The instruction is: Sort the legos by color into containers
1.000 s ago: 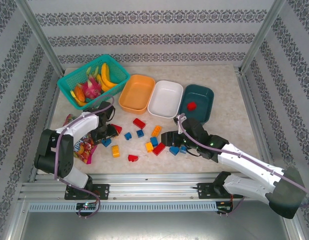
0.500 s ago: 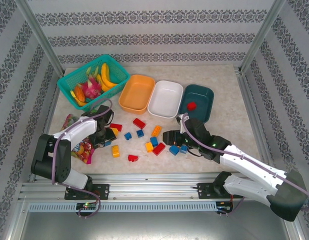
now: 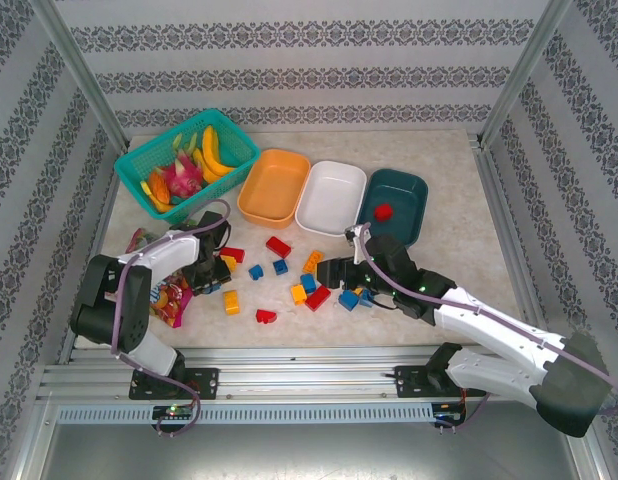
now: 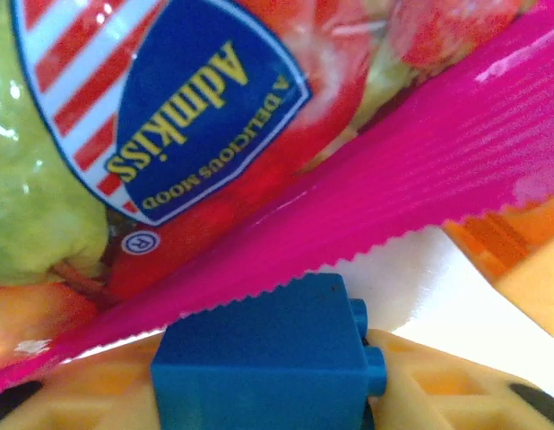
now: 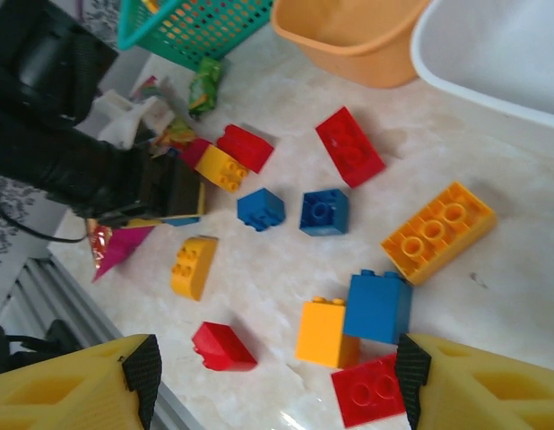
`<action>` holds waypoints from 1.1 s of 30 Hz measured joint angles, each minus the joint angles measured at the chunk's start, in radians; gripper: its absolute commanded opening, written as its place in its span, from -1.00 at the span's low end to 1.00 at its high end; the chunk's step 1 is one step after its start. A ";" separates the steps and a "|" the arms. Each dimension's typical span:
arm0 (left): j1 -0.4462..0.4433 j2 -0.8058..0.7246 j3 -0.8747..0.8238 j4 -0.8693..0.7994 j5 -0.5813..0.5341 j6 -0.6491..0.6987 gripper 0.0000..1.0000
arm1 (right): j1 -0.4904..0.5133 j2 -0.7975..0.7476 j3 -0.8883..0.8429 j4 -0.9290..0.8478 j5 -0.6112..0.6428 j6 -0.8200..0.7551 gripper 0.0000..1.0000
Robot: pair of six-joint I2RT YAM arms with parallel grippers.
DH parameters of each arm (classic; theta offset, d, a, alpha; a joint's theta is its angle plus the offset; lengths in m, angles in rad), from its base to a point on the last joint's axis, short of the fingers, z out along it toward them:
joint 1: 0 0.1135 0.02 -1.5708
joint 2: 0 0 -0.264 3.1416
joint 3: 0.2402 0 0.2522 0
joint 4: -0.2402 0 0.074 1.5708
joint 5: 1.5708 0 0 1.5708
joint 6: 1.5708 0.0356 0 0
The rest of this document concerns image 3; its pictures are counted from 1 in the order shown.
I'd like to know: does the colourful candy bag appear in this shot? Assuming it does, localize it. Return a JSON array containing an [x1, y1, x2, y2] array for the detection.
[[126, 226, 195, 331]]

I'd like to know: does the orange toy fruit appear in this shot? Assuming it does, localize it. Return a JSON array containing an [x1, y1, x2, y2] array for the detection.
[[147, 169, 171, 204]]

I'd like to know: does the pink toy dragon fruit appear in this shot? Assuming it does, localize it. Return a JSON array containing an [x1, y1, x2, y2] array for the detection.
[[161, 153, 205, 199]]

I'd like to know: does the dark teal plastic container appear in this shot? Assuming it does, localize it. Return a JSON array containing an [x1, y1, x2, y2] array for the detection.
[[357, 168, 429, 248]]

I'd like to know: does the yellow toy banana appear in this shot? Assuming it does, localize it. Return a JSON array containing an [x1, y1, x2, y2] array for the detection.
[[191, 148, 225, 184], [201, 124, 238, 174]]

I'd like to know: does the white plastic container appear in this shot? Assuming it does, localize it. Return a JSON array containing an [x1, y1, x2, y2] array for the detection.
[[295, 160, 368, 238]]

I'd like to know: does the orange plastic container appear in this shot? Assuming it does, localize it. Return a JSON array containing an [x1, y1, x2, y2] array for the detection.
[[237, 148, 311, 230]]

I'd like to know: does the small circuit board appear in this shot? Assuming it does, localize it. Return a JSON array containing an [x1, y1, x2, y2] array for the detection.
[[152, 404, 195, 420], [432, 403, 465, 422]]

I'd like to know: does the teal mesh plastic basket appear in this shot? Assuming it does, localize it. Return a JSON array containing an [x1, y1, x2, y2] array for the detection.
[[113, 108, 262, 226]]

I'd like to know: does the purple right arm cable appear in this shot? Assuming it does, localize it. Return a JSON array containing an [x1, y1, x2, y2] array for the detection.
[[344, 223, 618, 432]]

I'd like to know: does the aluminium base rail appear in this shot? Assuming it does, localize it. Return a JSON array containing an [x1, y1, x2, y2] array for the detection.
[[36, 344, 580, 401]]

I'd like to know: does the aluminium side rail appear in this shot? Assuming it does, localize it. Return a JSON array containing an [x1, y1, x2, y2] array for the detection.
[[56, 144, 130, 366], [468, 132, 583, 361]]

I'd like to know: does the slotted grey cable duct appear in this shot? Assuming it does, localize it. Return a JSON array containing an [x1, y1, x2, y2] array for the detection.
[[55, 402, 436, 426]]

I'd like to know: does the aluminium frame post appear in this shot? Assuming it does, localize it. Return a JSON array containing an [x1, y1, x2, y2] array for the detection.
[[31, 0, 131, 150], [477, 0, 574, 147]]

